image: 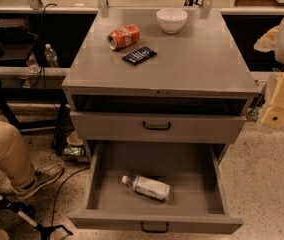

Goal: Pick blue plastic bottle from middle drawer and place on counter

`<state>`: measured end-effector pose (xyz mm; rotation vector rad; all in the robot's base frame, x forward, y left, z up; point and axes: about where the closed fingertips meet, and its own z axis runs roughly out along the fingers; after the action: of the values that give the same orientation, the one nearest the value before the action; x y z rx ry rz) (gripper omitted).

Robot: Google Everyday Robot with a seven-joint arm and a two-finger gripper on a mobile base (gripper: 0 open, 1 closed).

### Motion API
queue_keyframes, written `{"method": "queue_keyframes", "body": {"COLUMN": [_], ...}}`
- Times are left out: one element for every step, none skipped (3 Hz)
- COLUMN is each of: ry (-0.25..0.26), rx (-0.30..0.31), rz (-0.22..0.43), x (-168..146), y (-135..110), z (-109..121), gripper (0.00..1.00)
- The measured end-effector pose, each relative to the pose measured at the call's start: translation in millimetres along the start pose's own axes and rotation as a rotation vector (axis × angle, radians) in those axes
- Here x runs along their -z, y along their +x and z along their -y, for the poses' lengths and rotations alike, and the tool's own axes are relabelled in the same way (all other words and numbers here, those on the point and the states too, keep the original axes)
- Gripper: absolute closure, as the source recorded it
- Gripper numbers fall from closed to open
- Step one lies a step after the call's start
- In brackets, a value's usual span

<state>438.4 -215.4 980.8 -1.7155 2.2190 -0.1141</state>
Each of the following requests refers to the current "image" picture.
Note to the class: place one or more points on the clear plastic water bottle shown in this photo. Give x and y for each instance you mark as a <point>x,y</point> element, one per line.
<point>148,187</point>

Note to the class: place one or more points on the grey drawer cabinet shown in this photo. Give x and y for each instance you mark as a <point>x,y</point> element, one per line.
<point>197,71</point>

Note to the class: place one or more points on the open grey lower drawer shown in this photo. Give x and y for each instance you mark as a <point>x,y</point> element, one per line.
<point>196,202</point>

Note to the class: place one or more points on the closed grey upper drawer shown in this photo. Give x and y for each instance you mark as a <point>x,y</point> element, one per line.
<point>157,127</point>

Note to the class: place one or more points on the water bottle on shelf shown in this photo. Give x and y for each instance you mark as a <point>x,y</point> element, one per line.
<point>51,56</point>

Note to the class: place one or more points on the small clear bottle on shelf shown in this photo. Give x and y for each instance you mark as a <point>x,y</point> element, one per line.
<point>33,64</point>

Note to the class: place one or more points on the white ceramic bowl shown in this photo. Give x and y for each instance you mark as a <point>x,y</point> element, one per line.
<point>171,20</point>

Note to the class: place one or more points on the dark blue snack packet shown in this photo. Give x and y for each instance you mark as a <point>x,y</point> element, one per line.
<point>140,55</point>

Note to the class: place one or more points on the red soda can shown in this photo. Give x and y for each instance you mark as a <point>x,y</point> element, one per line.
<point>123,37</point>

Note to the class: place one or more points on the green packet on floor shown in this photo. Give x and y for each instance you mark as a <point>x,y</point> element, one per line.
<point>74,153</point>

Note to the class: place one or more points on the grey sneaker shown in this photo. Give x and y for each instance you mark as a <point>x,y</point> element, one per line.
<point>43,177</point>

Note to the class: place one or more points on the person leg beige trousers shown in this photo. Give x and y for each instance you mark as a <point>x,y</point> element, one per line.
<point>15,161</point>

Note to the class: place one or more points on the black chair base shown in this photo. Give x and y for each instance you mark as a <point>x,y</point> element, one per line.
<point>26,212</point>

